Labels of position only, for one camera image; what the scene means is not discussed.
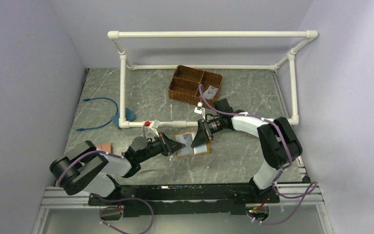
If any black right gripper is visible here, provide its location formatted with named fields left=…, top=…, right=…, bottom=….
left=190, top=117, right=223, bottom=148

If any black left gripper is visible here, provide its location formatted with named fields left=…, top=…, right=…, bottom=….
left=138, top=132, right=186, bottom=163

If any orange card holder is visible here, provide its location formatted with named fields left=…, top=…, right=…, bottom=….
left=173, top=131, right=212, bottom=157

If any blue credit cards stack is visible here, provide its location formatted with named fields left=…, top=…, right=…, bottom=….
left=175, top=133, right=210, bottom=156

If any white patterned credit card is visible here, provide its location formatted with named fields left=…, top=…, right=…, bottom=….
left=203, top=85, right=219, bottom=100

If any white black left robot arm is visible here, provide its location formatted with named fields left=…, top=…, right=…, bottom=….
left=49, top=132, right=185, bottom=205

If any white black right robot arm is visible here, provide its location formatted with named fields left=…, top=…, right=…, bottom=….
left=191, top=99, right=302, bottom=202

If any teal blue pouch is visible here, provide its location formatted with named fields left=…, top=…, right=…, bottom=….
left=111, top=108, right=136, bottom=129

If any brown woven wicker basket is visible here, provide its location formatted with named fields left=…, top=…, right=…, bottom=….
left=168, top=65, right=223, bottom=105

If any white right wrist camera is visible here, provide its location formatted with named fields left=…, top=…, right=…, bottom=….
left=194, top=102, right=206, bottom=116

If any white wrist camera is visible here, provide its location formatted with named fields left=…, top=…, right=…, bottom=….
left=144, top=119, right=160, bottom=137
left=194, top=102, right=206, bottom=116

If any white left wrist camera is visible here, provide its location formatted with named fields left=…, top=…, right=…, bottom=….
left=144, top=119, right=160, bottom=137

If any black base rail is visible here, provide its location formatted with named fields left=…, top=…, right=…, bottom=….
left=88, top=182, right=280, bottom=217

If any white PVC pipe frame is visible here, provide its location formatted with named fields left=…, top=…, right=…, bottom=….
left=107, top=30, right=319, bottom=129

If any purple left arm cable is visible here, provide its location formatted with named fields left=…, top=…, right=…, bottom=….
left=56, top=124, right=150, bottom=187

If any aluminium extrusion frame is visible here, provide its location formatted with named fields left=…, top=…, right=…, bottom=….
left=33, top=187, right=334, bottom=234

